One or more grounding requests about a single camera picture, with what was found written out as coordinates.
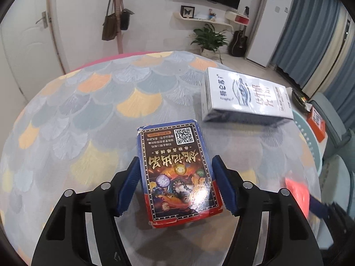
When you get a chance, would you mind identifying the white rectangular box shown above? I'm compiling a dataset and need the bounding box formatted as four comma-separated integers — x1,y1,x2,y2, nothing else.
202,67,294,125

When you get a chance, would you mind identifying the black shoulder bag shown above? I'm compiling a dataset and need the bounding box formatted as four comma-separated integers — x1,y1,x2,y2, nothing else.
119,0,135,31

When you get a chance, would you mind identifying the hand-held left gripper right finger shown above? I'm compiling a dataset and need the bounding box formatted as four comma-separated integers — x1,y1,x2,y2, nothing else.
211,155,324,266

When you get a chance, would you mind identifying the white red wall box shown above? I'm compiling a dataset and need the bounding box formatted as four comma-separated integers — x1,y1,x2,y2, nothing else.
225,10,249,25

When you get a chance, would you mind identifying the orange tissue box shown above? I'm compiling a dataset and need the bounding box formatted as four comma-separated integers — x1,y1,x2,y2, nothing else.
306,106,327,142

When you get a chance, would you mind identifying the silver door handle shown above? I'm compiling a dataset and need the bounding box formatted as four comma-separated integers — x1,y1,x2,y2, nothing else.
35,11,48,27

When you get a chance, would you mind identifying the colourful card game box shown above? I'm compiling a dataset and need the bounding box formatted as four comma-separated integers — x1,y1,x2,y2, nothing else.
137,119,224,229

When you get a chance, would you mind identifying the teal sofa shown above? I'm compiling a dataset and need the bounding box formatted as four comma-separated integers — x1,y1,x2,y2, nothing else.
309,92,355,189

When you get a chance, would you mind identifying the black acoustic guitar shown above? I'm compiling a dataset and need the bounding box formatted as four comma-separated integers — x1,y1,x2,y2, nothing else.
229,7,249,57

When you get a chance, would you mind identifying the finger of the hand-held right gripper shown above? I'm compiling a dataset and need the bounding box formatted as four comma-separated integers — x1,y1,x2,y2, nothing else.
309,195,332,220

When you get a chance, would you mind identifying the red plastic bag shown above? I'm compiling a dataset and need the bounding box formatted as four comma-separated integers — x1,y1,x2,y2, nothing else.
284,176,311,220

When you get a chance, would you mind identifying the butterfly picture frame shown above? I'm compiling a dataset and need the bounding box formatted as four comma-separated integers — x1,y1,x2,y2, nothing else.
180,5,196,19

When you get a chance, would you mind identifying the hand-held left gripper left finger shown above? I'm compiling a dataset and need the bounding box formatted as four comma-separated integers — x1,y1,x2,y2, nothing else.
30,156,142,266

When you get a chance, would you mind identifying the white door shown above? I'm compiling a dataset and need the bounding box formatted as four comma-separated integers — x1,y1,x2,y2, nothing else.
0,0,70,104

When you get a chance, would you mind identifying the cream curtain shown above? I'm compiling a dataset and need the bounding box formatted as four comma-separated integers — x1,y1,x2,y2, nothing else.
302,9,352,88

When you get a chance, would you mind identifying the pink coat rack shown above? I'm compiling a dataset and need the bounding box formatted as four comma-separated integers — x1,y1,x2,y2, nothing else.
109,0,128,55

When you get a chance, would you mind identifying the blue curtain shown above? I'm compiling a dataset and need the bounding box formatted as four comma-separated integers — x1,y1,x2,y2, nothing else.
270,0,343,74
323,33,355,109

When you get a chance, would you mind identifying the potted green plant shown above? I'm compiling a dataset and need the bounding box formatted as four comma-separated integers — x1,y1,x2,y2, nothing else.
191,23,231,60

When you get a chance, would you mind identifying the light blue plastic basket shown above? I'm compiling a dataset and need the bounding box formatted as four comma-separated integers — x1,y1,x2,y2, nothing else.
291,108,324,178

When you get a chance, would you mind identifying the dark bowl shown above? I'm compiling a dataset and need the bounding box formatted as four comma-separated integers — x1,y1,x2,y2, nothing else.
291,90,310,108

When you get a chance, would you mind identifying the brown tote bag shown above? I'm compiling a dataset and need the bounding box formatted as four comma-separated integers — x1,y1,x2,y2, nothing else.
101,0,118,42

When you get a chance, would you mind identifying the white refrigerator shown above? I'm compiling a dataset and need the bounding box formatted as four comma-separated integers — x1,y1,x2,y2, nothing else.
246,0,295,68

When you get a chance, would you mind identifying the white curved wall shelf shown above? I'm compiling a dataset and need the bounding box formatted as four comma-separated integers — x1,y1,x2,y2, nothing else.
173,12,234,27

